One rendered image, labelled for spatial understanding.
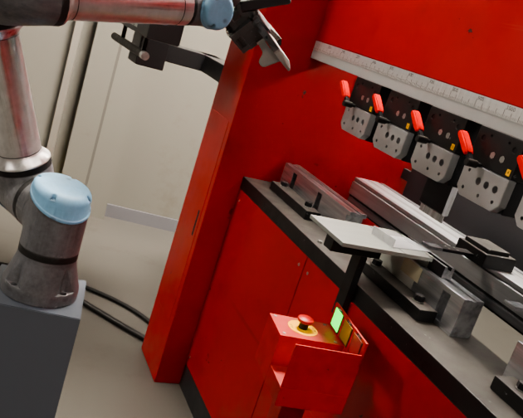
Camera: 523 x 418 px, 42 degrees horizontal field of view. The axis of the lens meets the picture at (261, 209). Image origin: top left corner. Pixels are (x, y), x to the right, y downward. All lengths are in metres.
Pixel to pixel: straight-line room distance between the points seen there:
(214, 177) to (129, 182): 1.90
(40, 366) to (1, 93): 0.53
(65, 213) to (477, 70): 0.99
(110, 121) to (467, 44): 2.73
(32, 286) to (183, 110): 2.93
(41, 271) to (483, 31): 1.13
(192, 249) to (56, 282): 1.20
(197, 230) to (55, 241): 1.20
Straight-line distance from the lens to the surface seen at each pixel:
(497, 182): 1.57
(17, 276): 1.41
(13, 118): 1.40
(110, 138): 4.15
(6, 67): 1.37
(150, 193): 4.32
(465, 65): 1.75
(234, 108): 2.40
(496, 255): 1.90
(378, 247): 1.63
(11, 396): 1.48
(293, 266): 2.02
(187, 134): 4.23
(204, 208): 2.47
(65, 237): 1.35
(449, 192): 1.73
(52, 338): 1.40
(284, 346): 1.56
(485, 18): 1.75
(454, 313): 1.63
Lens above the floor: 1.41
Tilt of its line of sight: 15 degrees down
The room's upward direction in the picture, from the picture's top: 18 degrees clockwise
